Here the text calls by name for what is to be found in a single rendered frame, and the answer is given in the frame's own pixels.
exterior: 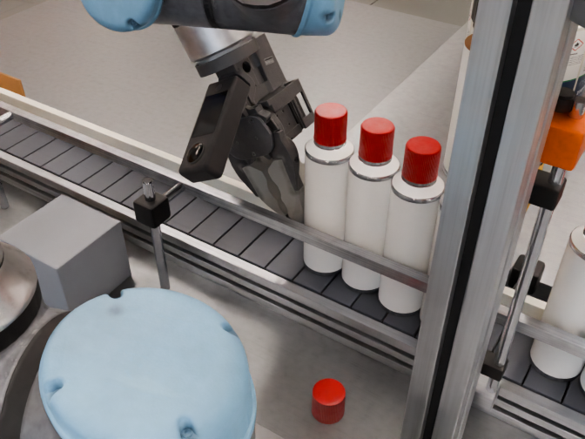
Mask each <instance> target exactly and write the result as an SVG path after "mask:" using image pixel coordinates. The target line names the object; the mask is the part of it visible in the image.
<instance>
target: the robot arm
mask: <svg viewBox="0 0 585 439"><path fill-rule="evenodd" d="M81 2H82V4H83V6H84V7H85V9H86V10H87V12H88V13H89V14H90V16H91V17H92V18H93V19H94V20H95V21H96V22H98V23H99V24H101V25H102V26H104V27H105V28H107V29H109V30H114V31H118V32H128V31H133V30H143V29H145V28H147V27H149V26H150V25H152V24H169V25H172V27H173V28H175V29H174V30H175V32H176V34H177V35H178V38H179V40H180V42H181V44H182V45H183V47H184V49H185V52H186V54H187V56H188V58H189V59H190V61H191V62H193V63H197V62H198V63H197V64H196V65H195V67H196V69H197V71H198V74H199V76H200V77H201V78H203V77H206V76H209V75H212V74H214V73H216V75H217V77H218V78H219V81H218V82H215V83H212V84H209V86H208V88H207V91H206V94H205V98H204V101H203V103H202V105H201V108H200V111H199V114H198V117H197V120H196V123H195V126H194V128H193V130H192V135H191V137H190V140H189V142H188V145H187V147H186V150H185V155H184V157H183V159H182V162H181V165H180V167H179V170H178V171H179V174H180V175H181V176H183V177H184V178H186V179H188V180H189V181H191V182H192V183H197V182H202V181H207V180H212V179H219V178H221V177H222V175H223V172H224V170H225V165H226V161H227V159H228V158H229V160H230V163H231V165H232V168H233V170H234V171H235V172H236V173H237V175H238V176H239V178H240V179H241V180H242V181H243V182H244V183H245V185H246V186H247V187H248V188H249V189H250V190H251V191H252V192H253V194H254V195H255V196H256V197H259V198H260V199H261V200H262V201H263V202H264V203H265V204H266V205H267V206H269V207H270V208H271V209H272V210H273V211H274V212H276V213H277V214H280V215H282V216H285V217H287V218H288V219H291V220H295V221H297V222H299V223H301V224H304V200H305V162H301V161H300V160H299V153H298V150H297V147H296V145H295V144H294V142H293V141H292V139H294V138H296V137H297V136H298V135H299V134H301V133H302V132H303V131H302V130H303V129H304V128H305V129H306V128H307V127H308V126H310V125H311V124H312V123H313V122H314V112H313V109H312V107H311V105H310V103H309V101H308V99H307V97H306V94H305V92H304V90H303V88H302V85H301V83H300V81H299V79H298V78H296V79H294V80H291V81H287V80H286V78H285V76H284V73H283V71H282V70H281V68H280V66H279V62H278V60H277V58H276V57H275V55H274V53H273V50H272V47H271V45H270V44H269V42H268V39H267V37H266V34H265V33H262V34H260V35H258V36H256V37H251V35H252V34H253V32H254V31H256V32H266V33H277V34H288V35H292V36H293V37H299V36H329V35H331V34H333V33H334V32H335V31H336V30H337V29H338V27H339V25H340V20H341V18H342V14H343V10H344V3H345V0H81ZM299 93H301V96H302V98H303V99H304V101H305V103H306V107H307V109H308V111H309V113H308V114H307V115H305V113H304V110H303V108H302V106H301V104H300V102H299V99H298V97H297V94H299ZM256 413H257V401H256V393H255V388H254V385H253V381H252V377H251V374H250V372H249V367H248V361H247V357H246V354H245V349H244V347H243V345H242V342H241V340H240V339H239V337H238V336H237V334H236V333H235V331H234V330H233V329H232V326H231V325H230V324H229V323H228V321H227V320H226V319H225V318H224V317H223V316H222V315H221V314H219V313H218V312H217V311H216V310H214V309H213V308H211V307H210V306H208V305H206V304H205V303H204V302H202V301H199V300H197V299H195V298H193V297H191V296H189V295H186V294H182V293H179V292H175V291H172V290H167V289H161V288H151V287H138V288H128V289H123V290H122V291H121V296H120V297H117V298H115V299H112V298H111V297H110V296H109V295H108V294H103V295H100V296H98V297H96V298H94V299H91V300H89V301H86V302H85V303H84V304H82V305H80V306H79V307H77V308H75V309H74V310H73V311H67V310H63V309H58V308H53V307H48V306H47V305H46V304H45V303H44V299H43V296H42V293H41V289H40V286H39V282H38V278H37V273H36V269H35V268H34V265H33V263H32V261H31V260H30V258H29V257H28V256H27V255H26V254H25V253H24V252H22V251H21V250H19V249H18V248H16V247H14V246H11V245H9V244H6V243H3V242H1V241H0V439H256V438H255V420H256Z"/></svg>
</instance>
